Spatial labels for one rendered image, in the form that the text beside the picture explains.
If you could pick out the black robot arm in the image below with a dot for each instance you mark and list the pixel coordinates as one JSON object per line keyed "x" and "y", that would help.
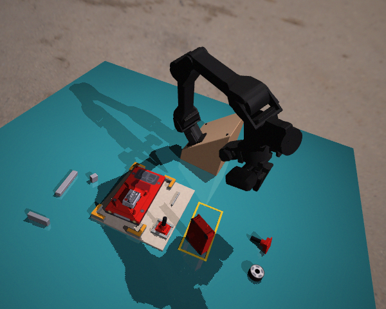
{"x": 246, "y": 96}

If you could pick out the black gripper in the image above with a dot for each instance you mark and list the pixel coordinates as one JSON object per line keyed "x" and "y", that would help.
{"x": 252, "y": 174}

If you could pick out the black toy car wheel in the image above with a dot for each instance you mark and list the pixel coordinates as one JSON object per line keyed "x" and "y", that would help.
{"x": 256, "y": 272}

